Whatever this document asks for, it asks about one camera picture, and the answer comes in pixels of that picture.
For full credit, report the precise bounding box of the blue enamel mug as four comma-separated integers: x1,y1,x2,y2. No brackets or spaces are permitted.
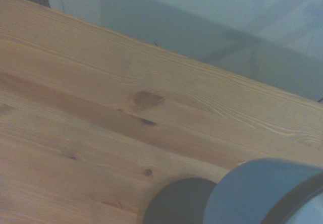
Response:
205,157,323,224

